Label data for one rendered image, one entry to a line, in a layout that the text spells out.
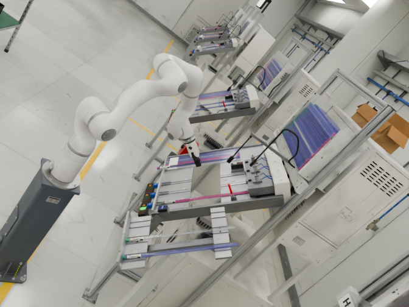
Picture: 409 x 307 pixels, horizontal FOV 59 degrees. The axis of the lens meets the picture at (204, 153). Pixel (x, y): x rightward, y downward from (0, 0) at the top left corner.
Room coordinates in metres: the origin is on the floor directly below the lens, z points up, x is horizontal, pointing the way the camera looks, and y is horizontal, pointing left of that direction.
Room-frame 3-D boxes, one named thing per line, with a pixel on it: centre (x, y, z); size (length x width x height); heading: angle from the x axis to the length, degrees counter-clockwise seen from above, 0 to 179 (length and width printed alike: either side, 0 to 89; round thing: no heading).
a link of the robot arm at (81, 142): (1.46, 0.49, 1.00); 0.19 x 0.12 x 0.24; 62
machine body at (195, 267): (2.17, -0.52, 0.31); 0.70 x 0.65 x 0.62; 15
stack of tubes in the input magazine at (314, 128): (2.08, -0.42, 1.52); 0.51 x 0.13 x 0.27; 15
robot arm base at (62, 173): (1.45, 0.46, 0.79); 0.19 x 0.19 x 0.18
